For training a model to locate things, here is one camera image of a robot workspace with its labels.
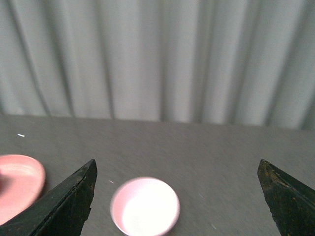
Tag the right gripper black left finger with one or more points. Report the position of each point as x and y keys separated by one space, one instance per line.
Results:
x=63 y=211

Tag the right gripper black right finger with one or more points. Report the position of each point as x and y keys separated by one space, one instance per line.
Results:
x=291 y=202

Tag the pink plate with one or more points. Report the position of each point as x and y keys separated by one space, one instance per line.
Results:
x=22 y=179

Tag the pink bowl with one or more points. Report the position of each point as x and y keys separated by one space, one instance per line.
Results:
x=145 y=206

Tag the white curtain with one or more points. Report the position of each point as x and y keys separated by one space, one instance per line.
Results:
x=249 y=62

